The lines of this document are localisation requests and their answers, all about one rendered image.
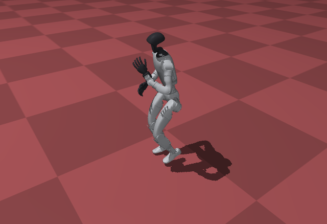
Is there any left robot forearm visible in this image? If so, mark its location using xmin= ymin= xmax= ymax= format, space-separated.
xmin=144 ymin=74 xmax=170 ymax=95

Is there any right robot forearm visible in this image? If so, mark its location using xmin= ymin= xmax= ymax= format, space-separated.
xmin=152 ymin=70 xmax=158 ymax=80

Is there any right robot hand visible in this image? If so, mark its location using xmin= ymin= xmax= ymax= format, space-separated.
xmin=138 ymin=81 xmax=148 ymax=96

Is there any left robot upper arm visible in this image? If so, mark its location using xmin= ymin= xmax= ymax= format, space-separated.
xmin=162 ymin=60 xmax=173 ymax=95

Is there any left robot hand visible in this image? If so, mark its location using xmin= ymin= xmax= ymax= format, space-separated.
xmin=133 ymin=57 xmax=152 ymax=78

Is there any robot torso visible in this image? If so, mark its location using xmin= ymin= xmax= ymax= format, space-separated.
xmin=153 ymin=51 xmax=179 ymax=102

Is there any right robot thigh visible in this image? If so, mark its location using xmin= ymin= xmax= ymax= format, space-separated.
xmin=148 ymin=92 xmax=166 ymax=129

